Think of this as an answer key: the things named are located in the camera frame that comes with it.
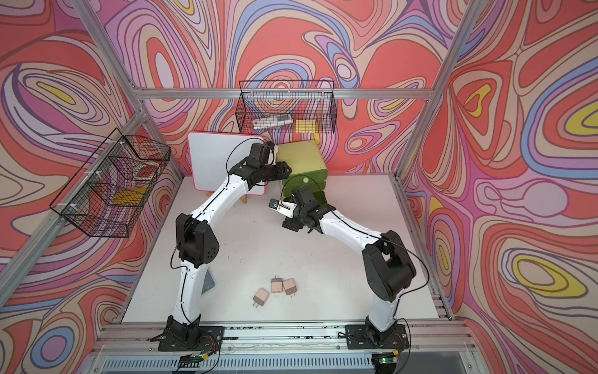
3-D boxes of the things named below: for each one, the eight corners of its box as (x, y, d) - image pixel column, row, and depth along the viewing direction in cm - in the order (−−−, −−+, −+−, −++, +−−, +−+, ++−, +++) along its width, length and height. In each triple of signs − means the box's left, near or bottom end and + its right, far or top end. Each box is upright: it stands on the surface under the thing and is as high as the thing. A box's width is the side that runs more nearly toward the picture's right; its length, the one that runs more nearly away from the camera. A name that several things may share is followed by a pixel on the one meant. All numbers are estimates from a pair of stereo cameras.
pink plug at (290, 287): (287, 298, 83) (287, 296, 81) (282, 284, 87) (281, 281, 85) (298, 293, 84) (298, 291, 83) (293, 279, 88) (292, 277, 86)
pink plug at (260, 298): (251, 304, 83) (250, 302, 81) (260, 289, 86) (259, 287, 84) (260, 310, 81) (259, 308, 79) (269, 295, 85) (268, 292, 83)
